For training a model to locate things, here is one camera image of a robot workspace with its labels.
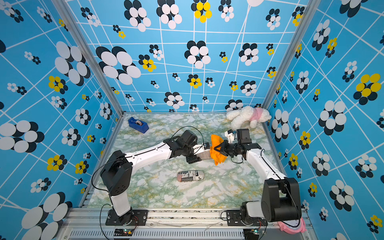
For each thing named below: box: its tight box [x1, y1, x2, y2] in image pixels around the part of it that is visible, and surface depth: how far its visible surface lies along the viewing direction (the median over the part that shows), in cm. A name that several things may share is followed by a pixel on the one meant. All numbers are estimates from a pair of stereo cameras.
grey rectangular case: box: [196, 150, 211, 160], surface depth 85 cm
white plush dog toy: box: [226, 106, 272, 130], surface depth 110 cm
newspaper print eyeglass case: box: [176, 170, 205, 182], surface depth 86 cm
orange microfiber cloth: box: [209, 134, 228, 166], surface depth 84 cm
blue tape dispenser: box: [127, 116, 150, 134], surface depth 109 cm
